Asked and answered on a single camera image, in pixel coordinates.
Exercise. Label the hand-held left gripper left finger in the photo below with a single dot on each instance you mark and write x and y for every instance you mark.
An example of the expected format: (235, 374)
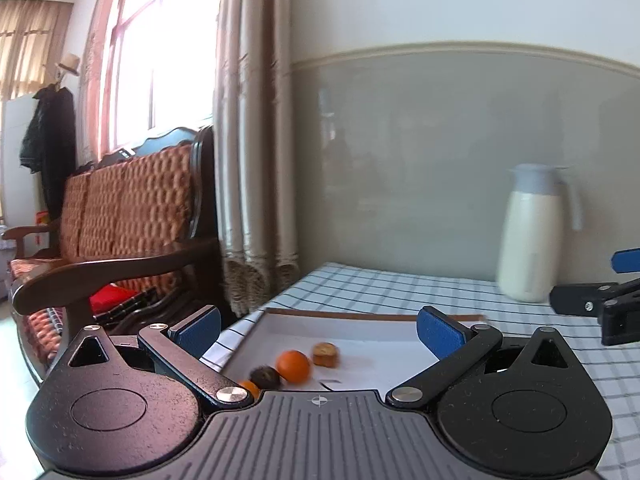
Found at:
(200, 332)

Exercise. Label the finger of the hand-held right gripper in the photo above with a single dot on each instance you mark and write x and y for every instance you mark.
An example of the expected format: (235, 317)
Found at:
(575, 300)
(627, 261)

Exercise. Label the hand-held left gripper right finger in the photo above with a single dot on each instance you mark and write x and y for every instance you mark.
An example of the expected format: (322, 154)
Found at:
(440, 332)

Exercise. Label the brown cardboard box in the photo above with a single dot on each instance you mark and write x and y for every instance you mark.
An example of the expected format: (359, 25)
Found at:
(380, 355)

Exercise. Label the small orange kumquat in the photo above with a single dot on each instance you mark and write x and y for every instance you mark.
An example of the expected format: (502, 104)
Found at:
(250, 389)

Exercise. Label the dark water chestnut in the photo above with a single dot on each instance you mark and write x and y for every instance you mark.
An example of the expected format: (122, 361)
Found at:
(265, 377)

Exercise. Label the reddish orange tangerine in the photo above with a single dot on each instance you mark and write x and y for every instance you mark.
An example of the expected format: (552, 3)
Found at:
(295, 366)

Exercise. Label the brown cylindrical vegetable piece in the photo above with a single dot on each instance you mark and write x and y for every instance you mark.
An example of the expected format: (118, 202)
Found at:
(326, 354)

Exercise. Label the white black checked tablecloth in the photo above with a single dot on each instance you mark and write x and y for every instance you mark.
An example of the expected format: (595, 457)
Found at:
(400, 285)

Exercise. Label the cream thermos jug grey lid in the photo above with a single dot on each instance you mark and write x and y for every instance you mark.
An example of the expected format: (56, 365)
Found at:
(530, 240)

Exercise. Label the red cushion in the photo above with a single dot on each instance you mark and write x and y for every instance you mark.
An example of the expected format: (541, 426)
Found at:
(117, 300)

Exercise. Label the wooden sofa orange cushions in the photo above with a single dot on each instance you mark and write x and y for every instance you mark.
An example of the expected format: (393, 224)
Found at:
(125, 210)

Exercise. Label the beige lace curtain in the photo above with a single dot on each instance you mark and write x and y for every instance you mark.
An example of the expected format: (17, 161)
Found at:
(255, 135)

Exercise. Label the black hanging coat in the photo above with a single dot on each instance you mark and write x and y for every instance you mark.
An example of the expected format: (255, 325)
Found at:
(50, 150)

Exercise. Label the white refrigerator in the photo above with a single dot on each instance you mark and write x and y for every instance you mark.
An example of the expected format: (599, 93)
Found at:
(12, 160)

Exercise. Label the window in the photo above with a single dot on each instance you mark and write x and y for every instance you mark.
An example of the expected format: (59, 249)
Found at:
(160, 50)

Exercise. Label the beige hat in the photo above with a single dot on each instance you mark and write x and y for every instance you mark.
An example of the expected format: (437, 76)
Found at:
(68, 65)

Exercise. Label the beige sheer curtain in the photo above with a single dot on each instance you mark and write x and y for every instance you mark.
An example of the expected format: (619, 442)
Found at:
(30, 45)

